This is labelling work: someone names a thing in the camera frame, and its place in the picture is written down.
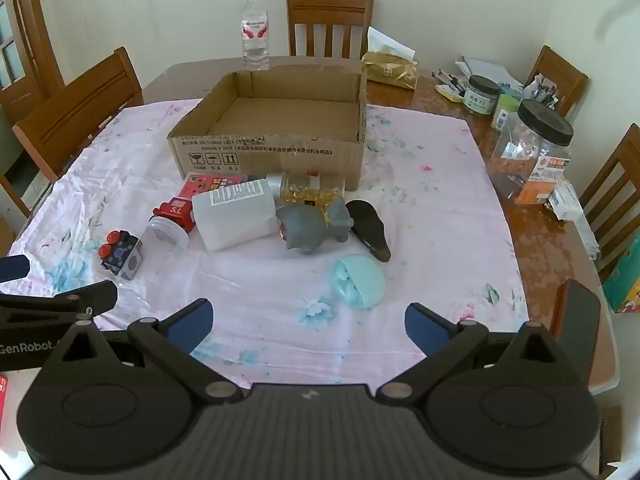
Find black fidget cube red buttons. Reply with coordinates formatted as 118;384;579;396
98;230;145;280

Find light blue round ball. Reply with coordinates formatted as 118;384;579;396
331;254;387;309

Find small jar with black lid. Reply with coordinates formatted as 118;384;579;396
462;74;501;116

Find white medicine box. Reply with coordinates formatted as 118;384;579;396
547;182;592;222

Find pink floral cloth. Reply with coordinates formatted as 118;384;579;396
0;99;532;392

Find white plastic bottle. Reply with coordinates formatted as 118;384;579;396
191;179;279;252

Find stack of white papers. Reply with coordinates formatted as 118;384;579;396
454;57;524;93

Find bundle of pens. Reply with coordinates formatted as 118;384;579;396
432;67;469;96

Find flat red box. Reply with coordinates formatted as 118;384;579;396
179;173;249;200

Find grey toy animal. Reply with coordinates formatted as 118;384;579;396
276;197;354;254

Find gold tissue pack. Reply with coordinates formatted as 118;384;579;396
361;27;419;91

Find black smartphone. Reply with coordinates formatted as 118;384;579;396
550;279;601;387

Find colourful cardboard box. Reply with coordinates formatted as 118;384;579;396
602;230;640;314

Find wooden chair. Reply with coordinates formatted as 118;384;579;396
525;45;590;119
286;0;375;59
579;123;640;282
12;47;145;182

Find clear bottle of yellow capsules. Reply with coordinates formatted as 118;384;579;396
265;172;347;207

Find wooden door with glass panes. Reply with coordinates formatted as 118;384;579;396
0;0;67;127

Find clear water bottle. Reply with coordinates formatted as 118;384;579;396
241;0;271;71

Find large clear jar black lid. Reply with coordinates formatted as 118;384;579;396
487;99;575;206

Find small bottle with green lid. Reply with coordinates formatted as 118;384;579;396
492;95;521;131

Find dark brown paddle-shaped object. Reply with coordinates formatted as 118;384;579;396
346;200;391;264

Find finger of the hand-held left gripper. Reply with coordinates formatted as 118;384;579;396
0;255;30;284
0;280;119;325

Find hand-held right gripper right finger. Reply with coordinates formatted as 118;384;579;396
375;302;568;405

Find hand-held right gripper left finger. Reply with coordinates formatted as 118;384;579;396
49;298;243;405

